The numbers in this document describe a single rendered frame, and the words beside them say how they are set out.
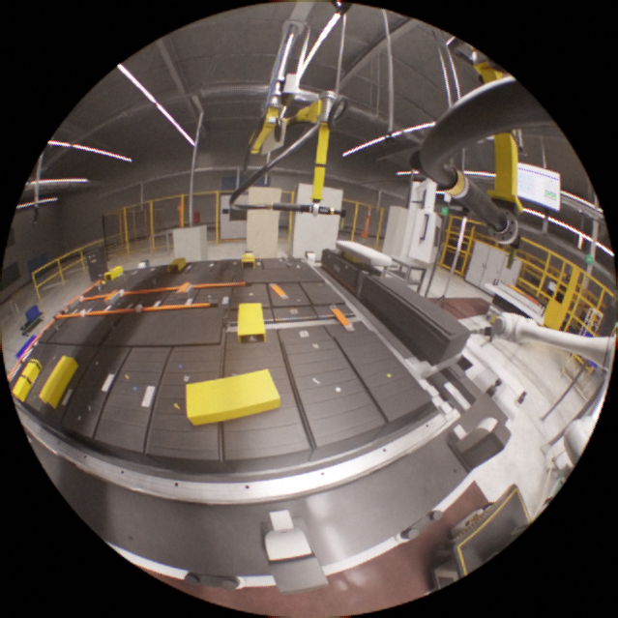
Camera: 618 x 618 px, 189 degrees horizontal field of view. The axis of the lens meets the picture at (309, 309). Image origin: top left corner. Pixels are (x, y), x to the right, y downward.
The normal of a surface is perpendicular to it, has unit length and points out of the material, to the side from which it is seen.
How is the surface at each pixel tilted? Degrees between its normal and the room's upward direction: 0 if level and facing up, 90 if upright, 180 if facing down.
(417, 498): 0
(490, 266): 90
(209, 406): 0
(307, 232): 90
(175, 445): 0
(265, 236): 90
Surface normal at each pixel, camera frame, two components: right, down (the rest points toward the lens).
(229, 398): 0.10, -0.87
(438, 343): -0.95, 0.06
